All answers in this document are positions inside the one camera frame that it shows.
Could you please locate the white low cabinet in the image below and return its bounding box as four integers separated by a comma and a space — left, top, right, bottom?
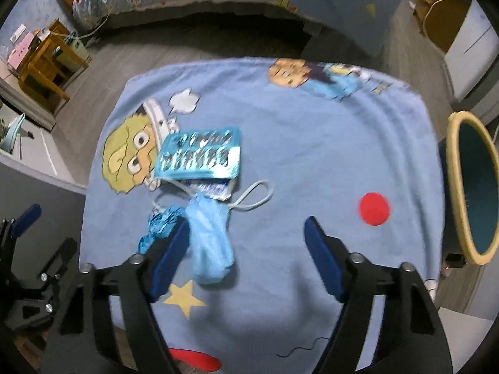
1, 79, 86, 194

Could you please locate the teal bin with yellow rim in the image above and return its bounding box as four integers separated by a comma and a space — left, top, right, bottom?
439, 111, 498, 268

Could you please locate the white power cable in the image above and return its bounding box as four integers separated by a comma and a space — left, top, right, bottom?
420, 0, 453, 36

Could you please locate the blue cartoon blanket on table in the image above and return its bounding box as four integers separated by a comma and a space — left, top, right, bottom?
80, 58, 444, 373

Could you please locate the white air purifier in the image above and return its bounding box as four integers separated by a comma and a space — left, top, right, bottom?
444, 0, 498, 102

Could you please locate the wooden bedside stool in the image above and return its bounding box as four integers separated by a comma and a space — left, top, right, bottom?
17, 19, 91, 115

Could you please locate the pink box on stool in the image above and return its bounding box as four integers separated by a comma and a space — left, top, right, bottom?
7, 32, 35, 69

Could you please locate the blue crumpled wrapper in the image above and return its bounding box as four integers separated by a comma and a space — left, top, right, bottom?
137, 205, 185, 254

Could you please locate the teal blister pack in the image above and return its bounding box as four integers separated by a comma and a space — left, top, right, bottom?
154, 127, 242, 180

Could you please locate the wooden cabinet in corner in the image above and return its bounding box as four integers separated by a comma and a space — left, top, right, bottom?
414, 0, 471, 53

